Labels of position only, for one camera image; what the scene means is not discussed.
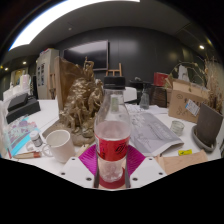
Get light wooden drawing board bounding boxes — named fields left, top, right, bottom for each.
left=154, top=149, right=209, bottom=176

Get flat round red coaster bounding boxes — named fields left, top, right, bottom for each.
left=98, top=168, right=127, bottom=190

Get dark brown box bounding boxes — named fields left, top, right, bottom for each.
left=149, top=84, right=168, bottom=108

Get dried plant in dark pot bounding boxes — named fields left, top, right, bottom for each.
left=171, top=56, right=224, bottom=154

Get small black flat box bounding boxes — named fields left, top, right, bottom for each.
left=7, top=92, right=30, bottom=113

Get white cabinet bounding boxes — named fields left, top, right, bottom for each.
left=35, top=48, right=60, bottom=100

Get small white-lidded paint jar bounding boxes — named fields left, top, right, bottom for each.
left=29, top=130, right=44, bottom=148

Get wooden easel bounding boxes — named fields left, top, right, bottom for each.
left=49, top=73, right=58, bottom=100
left=105, top=62, right=123, bottom=78

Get white plaster statue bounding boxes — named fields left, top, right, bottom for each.
left=178, top=64, right=191, bottom=83

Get clear red-labelled drink bottle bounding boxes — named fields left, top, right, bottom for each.
left=93, top=75, right=133, bottom=184

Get white canvas stack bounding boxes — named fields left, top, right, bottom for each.
left=0, top=73, right=33, bottom=158

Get brown cardboard box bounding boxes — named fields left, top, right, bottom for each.
left=167, top=77, right=209, bottom=124

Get round ceiling spotlights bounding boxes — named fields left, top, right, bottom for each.
left=3, top=44, right=205, bottom=72

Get red box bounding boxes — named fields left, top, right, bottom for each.
left=153, top=71, right=170, bottom=88

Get purple and blue colourful print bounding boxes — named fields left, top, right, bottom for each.
left=4, top=114, right=41, bottom=158

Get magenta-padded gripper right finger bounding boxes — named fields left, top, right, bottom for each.
left=125, top=145, right=167, bottom=189

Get small clear glass jar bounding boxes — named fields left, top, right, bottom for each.
left=169, top=119, right=186, bottom=137

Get white ceramic mug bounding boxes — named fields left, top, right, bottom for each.
left=41, top=129, right=77, bottom=164

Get white chairs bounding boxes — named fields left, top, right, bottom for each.
left=121, top=85, right=138, bottom=103

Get golden sculpture on wooden base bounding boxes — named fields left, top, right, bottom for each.
left=43, top=55, right=105, bottom=148

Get small yellow tag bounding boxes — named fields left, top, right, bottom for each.
left=177, top=148, right=194, bottom=157

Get long ceiling light strip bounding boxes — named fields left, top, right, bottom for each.
left=9, top=0, right=141, bottom=51

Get large black flat box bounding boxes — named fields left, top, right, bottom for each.
left=5, top=98, right=42, bottom=125

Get black wall screen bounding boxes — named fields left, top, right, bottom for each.
left=62, top=39, right=110, bottom=72

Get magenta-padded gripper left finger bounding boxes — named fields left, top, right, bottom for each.
left=59, top=144, right=100, bottom=189

